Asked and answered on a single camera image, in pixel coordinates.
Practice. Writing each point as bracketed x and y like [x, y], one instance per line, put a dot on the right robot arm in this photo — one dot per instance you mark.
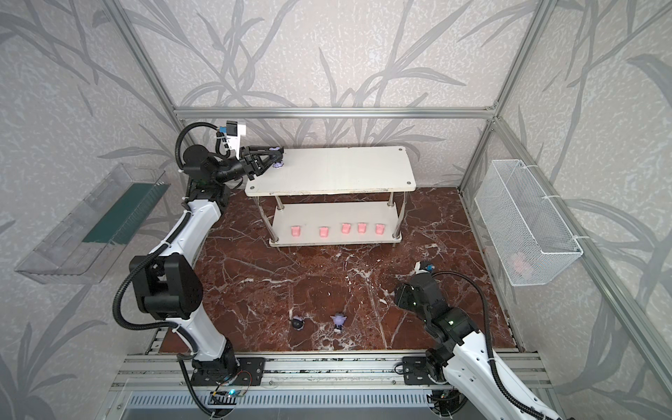
[464, 356]

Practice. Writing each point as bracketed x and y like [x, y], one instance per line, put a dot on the pink toy in basket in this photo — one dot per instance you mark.
[521, 265]

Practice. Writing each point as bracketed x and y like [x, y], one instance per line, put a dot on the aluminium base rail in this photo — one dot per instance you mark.
[340, 370]

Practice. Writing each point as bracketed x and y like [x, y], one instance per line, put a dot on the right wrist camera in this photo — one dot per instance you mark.
[424, 267]

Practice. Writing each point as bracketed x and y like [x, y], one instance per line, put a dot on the clear plastic wall bin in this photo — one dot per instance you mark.
[83, 248]

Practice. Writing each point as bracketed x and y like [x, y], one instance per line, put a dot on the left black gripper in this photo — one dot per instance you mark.
[248, 162]

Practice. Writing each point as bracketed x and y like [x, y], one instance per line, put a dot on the white two-tier shelf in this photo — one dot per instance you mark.
[335, 171]

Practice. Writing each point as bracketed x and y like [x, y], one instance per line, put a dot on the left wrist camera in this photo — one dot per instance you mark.
[228, 139]

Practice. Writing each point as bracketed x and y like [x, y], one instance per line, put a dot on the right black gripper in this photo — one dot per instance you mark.
[402, 295]

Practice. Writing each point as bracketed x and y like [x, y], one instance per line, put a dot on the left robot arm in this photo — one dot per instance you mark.
[162, 288]

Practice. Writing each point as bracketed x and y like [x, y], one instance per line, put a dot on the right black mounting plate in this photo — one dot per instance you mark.
[419, 371]

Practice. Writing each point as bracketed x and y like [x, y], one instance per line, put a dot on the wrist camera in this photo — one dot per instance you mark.
[228, 139]
[424, 267]

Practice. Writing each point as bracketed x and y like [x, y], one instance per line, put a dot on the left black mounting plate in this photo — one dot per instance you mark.
[246, 371]

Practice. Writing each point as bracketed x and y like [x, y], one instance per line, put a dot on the purple figure toy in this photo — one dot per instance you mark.
[339, 321]

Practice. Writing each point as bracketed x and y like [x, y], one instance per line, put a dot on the black mounting plate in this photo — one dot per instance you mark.
[419, 371]
[246, 371]

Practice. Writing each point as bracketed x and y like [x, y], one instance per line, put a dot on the aluminium frame crossbar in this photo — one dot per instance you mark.
[333, 112]

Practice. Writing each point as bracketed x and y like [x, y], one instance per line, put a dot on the white wire mesh basket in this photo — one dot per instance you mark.
[522, 218]

